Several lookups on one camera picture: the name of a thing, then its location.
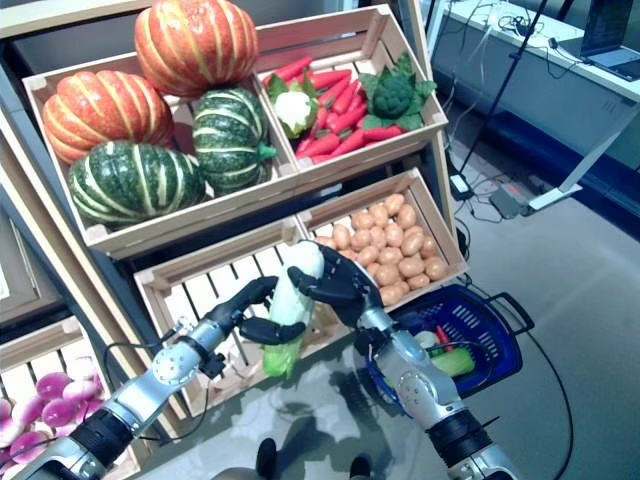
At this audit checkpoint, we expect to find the black power adapter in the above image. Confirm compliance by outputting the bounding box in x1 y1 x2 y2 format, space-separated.
448 173 474 200

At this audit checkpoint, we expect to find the white cauliflower with leaves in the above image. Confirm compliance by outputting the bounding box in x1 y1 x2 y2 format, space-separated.
263 73 321 140

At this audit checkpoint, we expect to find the silver left robot leg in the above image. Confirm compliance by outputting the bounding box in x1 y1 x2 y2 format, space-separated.
254 437 279 480

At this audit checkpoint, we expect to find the wooden potato crate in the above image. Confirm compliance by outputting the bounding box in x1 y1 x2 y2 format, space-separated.
297 167 471 311

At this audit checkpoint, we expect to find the green striped pumpkin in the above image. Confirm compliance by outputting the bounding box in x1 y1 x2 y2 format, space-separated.
68 140 207 230

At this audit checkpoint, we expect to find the blue plastic shopping basket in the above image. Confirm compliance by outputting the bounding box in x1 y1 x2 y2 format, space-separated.
367 284 536 401

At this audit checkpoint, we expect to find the white office desk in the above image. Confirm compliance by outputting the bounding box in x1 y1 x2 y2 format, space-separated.
427 0 640 211

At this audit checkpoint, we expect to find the green pumpkin with stem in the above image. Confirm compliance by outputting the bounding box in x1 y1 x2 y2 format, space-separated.
192 87 278 197

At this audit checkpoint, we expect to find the large orange striped pumpkin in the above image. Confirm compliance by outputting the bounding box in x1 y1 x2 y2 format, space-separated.
133 0 260 100

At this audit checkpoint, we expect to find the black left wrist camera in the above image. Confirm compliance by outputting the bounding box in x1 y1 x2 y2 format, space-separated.
199 352 229 380

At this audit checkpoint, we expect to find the black tripod pole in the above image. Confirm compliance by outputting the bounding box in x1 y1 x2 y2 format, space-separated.
457 0 551 174

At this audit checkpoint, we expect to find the wooden carrot crate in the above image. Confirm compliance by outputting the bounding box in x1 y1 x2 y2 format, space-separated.
254 4 451 189

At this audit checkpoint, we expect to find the wooden onion crate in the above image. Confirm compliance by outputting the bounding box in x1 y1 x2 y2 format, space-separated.
0 314 146 480

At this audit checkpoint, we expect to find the wooden pumpkin crate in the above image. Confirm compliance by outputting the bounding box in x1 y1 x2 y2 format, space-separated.
22 49 301 261

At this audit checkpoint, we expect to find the black basket handle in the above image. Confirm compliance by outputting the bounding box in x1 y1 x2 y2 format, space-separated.
482 292 536 334

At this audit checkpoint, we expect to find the black floor cable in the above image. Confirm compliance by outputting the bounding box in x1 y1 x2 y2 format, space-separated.
524 329 576 474

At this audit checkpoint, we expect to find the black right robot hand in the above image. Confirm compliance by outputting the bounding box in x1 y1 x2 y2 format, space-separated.
287 245 396 334

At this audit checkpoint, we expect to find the grey power strip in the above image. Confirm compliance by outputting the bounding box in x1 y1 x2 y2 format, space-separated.
489 184 531 219

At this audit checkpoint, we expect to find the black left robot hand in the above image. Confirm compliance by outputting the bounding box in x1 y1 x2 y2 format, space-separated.
202 275 307 347

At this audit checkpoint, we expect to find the open grey laptop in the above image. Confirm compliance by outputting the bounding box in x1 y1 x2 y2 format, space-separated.
579 0 640 81

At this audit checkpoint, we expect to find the green broccoli with leaves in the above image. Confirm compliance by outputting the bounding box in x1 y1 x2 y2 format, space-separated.
358 52 439 132

